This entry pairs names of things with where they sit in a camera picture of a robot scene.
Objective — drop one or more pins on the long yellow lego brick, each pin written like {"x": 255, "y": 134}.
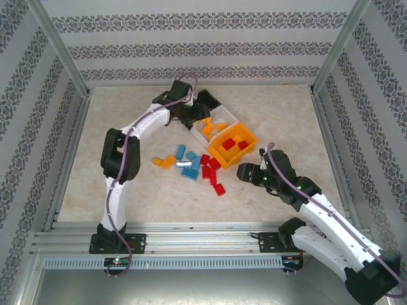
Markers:
{"x": 207, "y": 120}

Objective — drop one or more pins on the black plastic bin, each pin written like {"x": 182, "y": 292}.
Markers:
{"x": 210, "y": 98}

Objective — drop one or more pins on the white plastic bin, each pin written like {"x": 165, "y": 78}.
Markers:
{"x": 227, "y": 114}

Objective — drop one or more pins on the orange plastic bin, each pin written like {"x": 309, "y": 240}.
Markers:
{"x": 219, "y": 152}

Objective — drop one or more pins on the small blue lego brick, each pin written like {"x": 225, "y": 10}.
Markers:
{"x": 191, "y": 155}

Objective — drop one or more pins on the long blue lego brick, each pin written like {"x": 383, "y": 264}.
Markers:
{"x": 197, "y": 162}

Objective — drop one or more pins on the shiny light blue lego brick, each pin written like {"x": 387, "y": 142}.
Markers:
{"x": 183, "y": 164}

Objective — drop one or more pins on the large blue lego brick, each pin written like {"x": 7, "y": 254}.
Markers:
{"x": 190, "y": 174}

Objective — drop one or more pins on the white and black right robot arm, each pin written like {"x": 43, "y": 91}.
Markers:
{"x": 318, "y": 244}

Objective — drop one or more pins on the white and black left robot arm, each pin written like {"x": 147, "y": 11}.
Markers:
{"x": 109, "y": 152}

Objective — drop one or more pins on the grey metal sheet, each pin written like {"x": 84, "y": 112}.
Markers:
{"x": 203, "y": 289}

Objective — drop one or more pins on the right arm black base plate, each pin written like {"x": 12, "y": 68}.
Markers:
{"x": 267, "y": 243}

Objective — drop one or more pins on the aluminium table side rail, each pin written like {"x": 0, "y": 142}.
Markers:
{"x": 77, "y": 127}
{"x": 324, "y": 127}

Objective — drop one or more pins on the aluminium mounting rail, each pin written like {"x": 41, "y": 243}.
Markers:
{"x": 197, "y": 241}

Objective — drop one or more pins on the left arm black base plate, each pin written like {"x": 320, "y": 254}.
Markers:
{"x": 138, "y": 243}

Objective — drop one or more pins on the aluminium frame post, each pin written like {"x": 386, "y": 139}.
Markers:
{"x": 341, "y": 44}
{"x": 57, "y": 44}

